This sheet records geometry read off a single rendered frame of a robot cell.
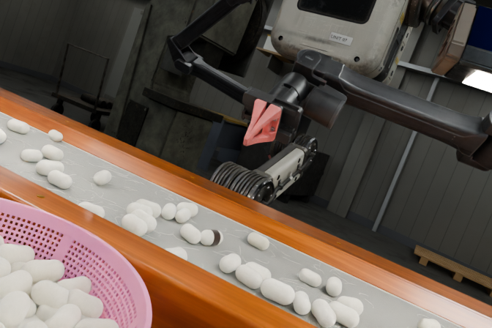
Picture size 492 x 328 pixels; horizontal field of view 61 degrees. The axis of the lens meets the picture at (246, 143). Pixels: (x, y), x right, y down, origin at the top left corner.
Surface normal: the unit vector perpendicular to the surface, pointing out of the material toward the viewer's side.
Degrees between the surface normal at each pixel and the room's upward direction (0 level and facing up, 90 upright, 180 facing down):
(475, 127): 50
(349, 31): 90
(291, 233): 45
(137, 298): 75
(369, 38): 90
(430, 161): 90
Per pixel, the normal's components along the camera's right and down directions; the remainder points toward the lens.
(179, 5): -0.55, -0.15
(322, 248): 0.07, -0.68
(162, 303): -0.26, -0.03
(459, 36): -0.04, -0.52
